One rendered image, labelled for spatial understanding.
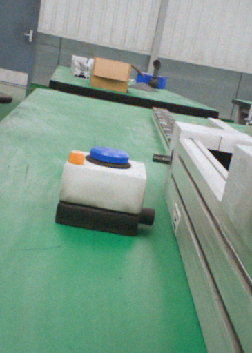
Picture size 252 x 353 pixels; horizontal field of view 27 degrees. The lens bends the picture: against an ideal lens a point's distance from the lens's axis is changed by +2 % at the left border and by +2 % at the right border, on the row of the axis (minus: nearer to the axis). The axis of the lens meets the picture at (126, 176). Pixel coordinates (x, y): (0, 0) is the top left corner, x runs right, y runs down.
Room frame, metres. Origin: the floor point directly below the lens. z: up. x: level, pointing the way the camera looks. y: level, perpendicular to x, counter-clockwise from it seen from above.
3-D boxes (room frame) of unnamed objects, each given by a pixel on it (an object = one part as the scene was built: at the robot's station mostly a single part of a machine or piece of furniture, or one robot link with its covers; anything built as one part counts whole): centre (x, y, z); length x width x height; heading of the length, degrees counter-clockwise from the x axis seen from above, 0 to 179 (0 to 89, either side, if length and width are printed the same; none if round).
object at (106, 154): (0.52, 0.02, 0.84); 0.04 x 0.04 x 0.02
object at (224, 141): (0.69, -0.09, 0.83); 0.12 x 0.09 x 0.10; 92
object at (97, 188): (0.52, 0.01, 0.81); 0.10 x 0.08 x 0.06; 92
